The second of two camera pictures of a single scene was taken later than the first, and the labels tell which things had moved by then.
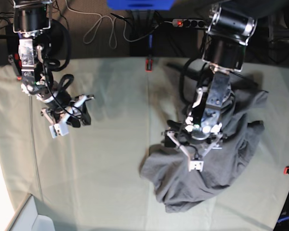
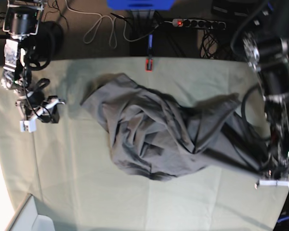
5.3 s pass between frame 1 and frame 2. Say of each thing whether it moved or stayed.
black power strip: stayed
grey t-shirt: moved
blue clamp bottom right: stayed
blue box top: stayed
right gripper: moved
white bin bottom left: stayed
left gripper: moved
